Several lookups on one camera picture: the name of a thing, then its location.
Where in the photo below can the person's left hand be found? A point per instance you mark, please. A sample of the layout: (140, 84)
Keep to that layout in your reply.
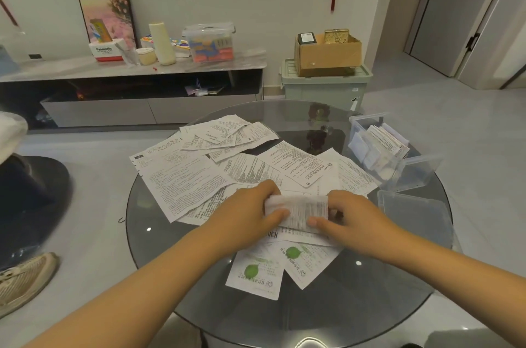
(242, 216)

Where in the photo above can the person's right forearm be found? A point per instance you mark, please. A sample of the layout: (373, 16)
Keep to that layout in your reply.
(452, 273)

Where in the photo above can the gold patterned box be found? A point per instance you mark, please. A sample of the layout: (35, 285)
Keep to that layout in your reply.
(337, 36)

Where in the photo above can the green leaf print leaflet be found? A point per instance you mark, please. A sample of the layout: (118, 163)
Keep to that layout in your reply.
(257, 273)
(310, 263)

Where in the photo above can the person's right hand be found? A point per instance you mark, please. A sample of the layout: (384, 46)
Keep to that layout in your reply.
(361, 228)

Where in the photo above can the papers in cabinet shelf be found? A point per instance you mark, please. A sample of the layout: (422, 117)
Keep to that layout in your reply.
(203, 90)

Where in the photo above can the white box with red label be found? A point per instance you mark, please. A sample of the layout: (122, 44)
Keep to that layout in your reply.
(105, 51)

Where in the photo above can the red hanging tassel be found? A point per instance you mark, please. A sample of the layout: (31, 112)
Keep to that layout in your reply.
(7, 11)

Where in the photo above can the clear plastic lid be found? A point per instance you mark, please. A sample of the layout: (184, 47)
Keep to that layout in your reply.
(415, 216)

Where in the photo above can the clear plastic box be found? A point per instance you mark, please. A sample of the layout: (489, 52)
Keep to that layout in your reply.
(411, 173)

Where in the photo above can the black round chair base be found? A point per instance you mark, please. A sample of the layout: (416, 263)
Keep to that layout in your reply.
(28, 204)

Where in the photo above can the person's left thumb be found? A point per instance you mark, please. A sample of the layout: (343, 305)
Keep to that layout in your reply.
(278, 218)

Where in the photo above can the white cushion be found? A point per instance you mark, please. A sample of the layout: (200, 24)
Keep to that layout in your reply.
(10, 134)

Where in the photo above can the bundle of folded papers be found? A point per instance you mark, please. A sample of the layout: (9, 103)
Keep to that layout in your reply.
(386, 146)

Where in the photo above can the white paper leaflet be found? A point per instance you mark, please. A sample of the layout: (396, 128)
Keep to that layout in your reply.
(302, 208)

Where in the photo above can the grey low cabinet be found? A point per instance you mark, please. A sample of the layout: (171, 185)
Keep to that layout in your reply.
(123, 109)

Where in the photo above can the white door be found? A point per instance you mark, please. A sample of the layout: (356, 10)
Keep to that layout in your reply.
(448, 11)

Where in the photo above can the pile of printed paper sheets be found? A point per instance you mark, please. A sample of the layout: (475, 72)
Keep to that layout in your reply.
(185, 179)

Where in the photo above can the person's left forearm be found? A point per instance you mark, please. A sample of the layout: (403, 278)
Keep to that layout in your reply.
(135, 298)

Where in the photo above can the clear glass cup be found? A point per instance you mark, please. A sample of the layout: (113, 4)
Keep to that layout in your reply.
(128, 55)

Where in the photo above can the pale green storage bin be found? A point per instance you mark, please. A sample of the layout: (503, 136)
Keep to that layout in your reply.
(320, 91)

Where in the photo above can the black framed flower picture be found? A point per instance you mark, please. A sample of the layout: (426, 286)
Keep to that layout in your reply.
(107, 2)

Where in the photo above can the small black box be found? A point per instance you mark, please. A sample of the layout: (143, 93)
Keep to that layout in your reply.
(306, 38)

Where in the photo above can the beige sneaker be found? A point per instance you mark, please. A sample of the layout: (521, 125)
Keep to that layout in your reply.
(24, 282)

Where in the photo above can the yellow carton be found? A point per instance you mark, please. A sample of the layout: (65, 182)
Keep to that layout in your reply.
(100, 30)

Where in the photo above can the small cream jar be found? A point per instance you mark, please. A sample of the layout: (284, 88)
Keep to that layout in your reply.
(146, 57)

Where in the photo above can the brown cardboard box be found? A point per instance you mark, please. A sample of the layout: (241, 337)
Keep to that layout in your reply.
(328, 58)

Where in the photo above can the black wall socket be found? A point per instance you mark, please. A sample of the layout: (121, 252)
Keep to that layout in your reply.
(35, 57)

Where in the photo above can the person's right thumb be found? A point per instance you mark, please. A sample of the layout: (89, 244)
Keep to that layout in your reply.
(319, 221)

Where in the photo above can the clear lidded storage box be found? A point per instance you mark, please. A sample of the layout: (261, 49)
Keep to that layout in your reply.
(209, 46)

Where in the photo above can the colourful small boxes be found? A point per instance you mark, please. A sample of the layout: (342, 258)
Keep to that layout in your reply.
(183, 47)

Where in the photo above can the tall cream cylinder bottle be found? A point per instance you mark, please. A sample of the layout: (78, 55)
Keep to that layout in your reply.
(162, 43)

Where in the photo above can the round dark glass table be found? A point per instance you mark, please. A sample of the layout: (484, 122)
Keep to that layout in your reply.
(361, 302)

